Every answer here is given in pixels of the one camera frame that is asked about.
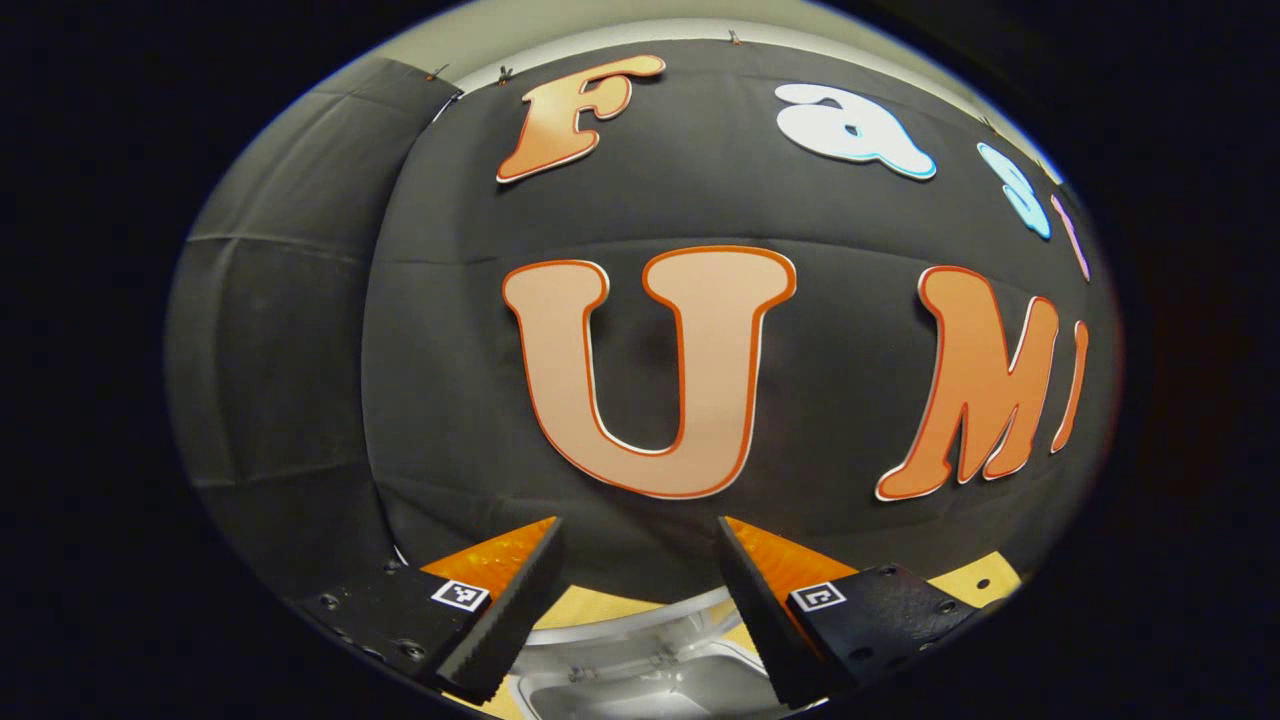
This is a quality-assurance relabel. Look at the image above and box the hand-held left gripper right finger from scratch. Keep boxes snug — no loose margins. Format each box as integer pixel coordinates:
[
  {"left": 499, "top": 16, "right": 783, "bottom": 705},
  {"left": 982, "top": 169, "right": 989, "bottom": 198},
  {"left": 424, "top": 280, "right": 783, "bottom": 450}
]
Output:
[{"left": 715, "top": 516, "right": 988, "bottom": 711}]

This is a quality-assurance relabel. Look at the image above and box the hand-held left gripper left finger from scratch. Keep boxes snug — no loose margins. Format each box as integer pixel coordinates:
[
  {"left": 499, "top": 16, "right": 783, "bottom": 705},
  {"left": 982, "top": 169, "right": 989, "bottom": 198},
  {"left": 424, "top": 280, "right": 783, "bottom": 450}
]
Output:
[{"left": 298, "top": 516, "right": 567, "bottom": 706}]

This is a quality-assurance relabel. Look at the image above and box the white desktop garbage bin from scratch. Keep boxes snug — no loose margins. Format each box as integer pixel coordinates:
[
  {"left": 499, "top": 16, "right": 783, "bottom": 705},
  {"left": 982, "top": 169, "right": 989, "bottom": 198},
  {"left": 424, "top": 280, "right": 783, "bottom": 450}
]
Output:
[{"left": 500, "top": 585, "right": 791, "bottom": 720}]

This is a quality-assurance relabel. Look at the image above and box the wooden desktop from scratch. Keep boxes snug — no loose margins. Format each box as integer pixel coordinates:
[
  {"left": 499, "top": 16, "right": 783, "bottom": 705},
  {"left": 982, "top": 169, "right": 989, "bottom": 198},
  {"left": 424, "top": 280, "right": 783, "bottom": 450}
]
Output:
[{"left": 470, "top": 550, "right": 1023, "bottom": 720}]

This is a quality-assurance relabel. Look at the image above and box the black backdrop cloth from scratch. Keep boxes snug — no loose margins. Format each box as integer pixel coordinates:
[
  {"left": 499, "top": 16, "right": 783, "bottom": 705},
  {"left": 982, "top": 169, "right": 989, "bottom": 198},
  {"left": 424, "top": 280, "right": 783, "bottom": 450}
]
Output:
[{"left": 165, "top": 38, "right": 1121, "bottom": 611}]

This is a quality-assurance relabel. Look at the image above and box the row of black cloth clips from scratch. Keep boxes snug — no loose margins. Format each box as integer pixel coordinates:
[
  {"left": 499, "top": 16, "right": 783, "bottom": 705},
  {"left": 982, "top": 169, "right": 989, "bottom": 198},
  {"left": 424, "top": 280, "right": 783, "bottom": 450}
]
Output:
[{"left": 428, "top": 28, "right": 746, "bottom": 83}]

